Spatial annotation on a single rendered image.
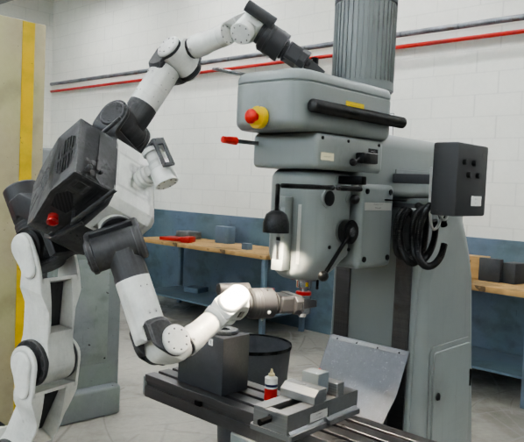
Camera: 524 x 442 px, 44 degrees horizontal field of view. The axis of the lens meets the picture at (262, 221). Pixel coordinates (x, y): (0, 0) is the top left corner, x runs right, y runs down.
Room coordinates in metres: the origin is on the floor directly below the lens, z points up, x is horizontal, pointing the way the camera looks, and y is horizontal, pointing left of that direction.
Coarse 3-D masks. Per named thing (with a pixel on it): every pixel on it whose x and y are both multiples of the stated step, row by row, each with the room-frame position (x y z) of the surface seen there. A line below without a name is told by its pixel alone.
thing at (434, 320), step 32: (448, 224) 2.21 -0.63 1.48; (448, 256) 2.21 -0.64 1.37; (352, 288) 2.26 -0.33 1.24; (384, 288) 2.18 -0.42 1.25; (416, 288) 2.10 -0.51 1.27; (448, 288) 2.22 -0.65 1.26; (352, 320) 2.26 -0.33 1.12; (384, 320) 2.17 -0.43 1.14; (416, 320) 2.11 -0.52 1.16; (448, 320) 2.22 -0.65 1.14; (416, 352) 2.11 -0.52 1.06; (448, 352) 2.20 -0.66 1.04; (416, 384) 2.10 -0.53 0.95; (448, 384) 2.21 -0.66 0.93; (416, 416) 2.10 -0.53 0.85; (448, 416) 2.21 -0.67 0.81
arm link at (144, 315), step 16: (128, 288) 1.62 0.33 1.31; (144, 288) 1.63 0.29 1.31; (128, 304) 1.61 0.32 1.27; (144, 304) 1.61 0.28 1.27; (128, 320) 1.62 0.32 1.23; (144, 320) 1.60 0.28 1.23; (160, 320) 1.61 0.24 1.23; (144, 336) 1.59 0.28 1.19; (160, 336) 1.59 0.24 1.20; (176, 336) 1.60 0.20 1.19; (144, 352) 1.63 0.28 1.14; (176, 352) 1.58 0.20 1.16
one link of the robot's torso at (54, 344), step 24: (24, 240) 1.92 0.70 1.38; (24, 264) 1.92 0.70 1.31; (72, 264) 2.03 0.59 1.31; (24, 288) 1.93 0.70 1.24; (48, 288) 1.92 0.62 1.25; (72, 288) 1.99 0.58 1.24; (48, 312) 1.91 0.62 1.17; (72, 312) 1.99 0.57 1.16; (24, 336) 1.97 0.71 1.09; (48, 336) 1.92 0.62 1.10; (72, 336) 2.00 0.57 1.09; (48, 360) 1.91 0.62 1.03; (72, 360) 1.99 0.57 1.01
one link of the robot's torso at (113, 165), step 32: (96, 128) 1.80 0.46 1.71; (64, 160) 1.71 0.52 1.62; (96, 160) 1.73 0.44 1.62; (128, 160) 1.83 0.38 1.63; (32, 192) 1.88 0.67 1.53; (64, 192) 1.69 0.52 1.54; (96, 192) 1.70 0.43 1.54; (128, 192) 1.76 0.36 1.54; (32, 224) 1.79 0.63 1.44; (64, 224) 1.79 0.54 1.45; (96, 224) 1.77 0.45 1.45
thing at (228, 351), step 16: (224, 336) 2.08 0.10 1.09; (240, 336) 2.10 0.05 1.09; (208, 352) 2.09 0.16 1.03; (224, 352) 2.05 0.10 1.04; (240, 352) 2.10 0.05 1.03; (192, 368) 2.14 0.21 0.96; (208, 368) 2.09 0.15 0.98; (224, 368) 2.05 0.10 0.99; (240, 368) 2.10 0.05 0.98; (192, 384) 2.14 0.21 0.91; (208, 384) 2.09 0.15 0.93; (224, 384) 2.05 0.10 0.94; (240, 384) 2.11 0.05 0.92
